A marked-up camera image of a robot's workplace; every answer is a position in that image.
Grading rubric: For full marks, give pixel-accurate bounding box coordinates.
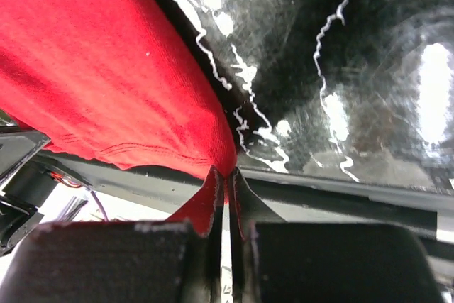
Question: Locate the red t shirt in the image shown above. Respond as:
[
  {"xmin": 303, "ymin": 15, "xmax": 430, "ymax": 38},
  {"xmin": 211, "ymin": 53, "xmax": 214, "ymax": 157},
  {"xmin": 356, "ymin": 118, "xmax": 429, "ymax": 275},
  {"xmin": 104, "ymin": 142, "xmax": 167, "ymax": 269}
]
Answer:
[{"xmin": 0, "ymin": 0, "xmax": 238, "ymax": 182}]

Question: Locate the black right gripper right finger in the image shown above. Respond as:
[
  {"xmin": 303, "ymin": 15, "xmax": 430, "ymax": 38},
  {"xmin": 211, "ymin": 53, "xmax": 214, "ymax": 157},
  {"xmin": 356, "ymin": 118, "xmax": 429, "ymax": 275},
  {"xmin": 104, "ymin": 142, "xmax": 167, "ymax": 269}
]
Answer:
[{"xmin": 226, "ymin": 169, "xmax": 443, "ymax": 302}]

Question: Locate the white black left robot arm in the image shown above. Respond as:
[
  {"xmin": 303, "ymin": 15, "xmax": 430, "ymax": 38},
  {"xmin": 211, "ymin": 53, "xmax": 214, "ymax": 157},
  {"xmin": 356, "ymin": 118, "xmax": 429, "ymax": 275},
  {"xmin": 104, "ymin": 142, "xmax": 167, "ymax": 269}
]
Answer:
[{"xmin": 1, "ymin": 126, "xmax": 56, "ymax": 256}]

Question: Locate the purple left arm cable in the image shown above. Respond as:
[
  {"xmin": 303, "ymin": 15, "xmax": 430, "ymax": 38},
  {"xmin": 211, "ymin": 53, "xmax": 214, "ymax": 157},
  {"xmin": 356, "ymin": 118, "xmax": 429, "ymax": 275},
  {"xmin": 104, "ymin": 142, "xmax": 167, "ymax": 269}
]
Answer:
[{"xmin": 90, "ymin": 191, "xmax": 109, "ymax": 222}]

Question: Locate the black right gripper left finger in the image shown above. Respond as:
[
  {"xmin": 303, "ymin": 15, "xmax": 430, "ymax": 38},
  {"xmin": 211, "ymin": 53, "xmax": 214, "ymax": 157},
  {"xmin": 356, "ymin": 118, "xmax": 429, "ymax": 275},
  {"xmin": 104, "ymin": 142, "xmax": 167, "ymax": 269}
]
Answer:
[{"xmin": 1, "ymin": 168, "xmax": 224, "ymax": 302}]

